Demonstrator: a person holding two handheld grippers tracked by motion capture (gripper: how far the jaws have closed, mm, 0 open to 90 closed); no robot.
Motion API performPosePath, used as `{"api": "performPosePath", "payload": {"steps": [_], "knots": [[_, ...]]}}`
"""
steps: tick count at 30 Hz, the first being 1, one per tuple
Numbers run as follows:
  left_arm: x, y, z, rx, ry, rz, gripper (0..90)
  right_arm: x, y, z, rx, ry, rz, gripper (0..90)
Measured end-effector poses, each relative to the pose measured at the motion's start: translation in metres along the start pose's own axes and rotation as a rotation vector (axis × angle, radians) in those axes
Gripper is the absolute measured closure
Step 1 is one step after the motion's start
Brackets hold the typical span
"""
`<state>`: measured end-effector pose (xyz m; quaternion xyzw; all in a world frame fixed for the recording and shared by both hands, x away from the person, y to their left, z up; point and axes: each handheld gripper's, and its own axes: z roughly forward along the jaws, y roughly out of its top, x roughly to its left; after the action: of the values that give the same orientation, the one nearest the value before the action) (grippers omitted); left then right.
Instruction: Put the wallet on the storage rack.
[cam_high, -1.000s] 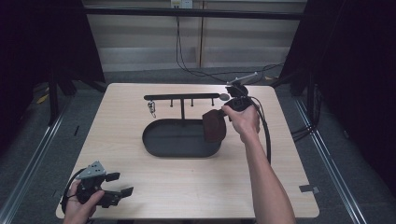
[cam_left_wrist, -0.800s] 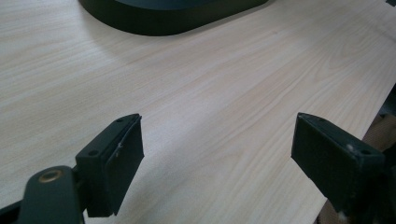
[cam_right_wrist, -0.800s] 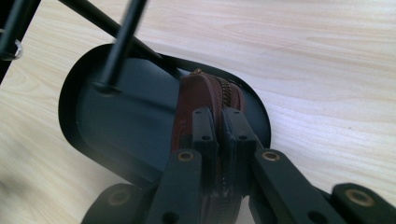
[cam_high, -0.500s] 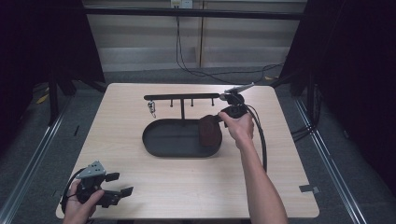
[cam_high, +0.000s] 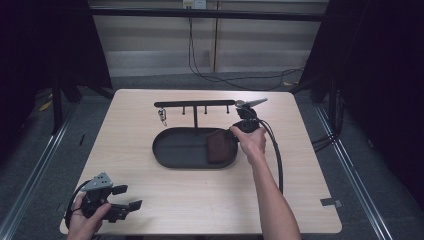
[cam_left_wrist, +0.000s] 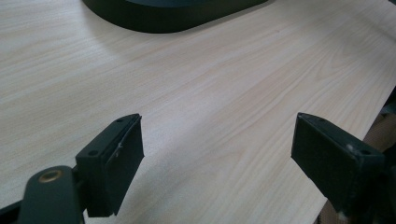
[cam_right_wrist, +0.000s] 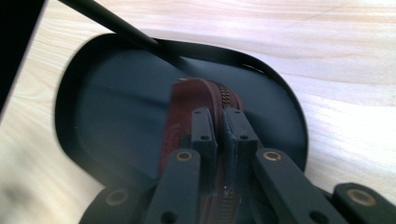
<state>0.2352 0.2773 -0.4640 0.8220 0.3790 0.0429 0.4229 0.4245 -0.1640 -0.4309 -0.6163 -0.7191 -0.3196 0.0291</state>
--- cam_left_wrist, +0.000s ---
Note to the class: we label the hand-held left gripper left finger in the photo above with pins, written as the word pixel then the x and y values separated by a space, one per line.
pixel 109 168

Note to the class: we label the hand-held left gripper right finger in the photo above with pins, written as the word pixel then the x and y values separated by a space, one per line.
pixel 336 161

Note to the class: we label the black tray with hook rack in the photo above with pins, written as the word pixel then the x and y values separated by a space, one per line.
pixel 168 17

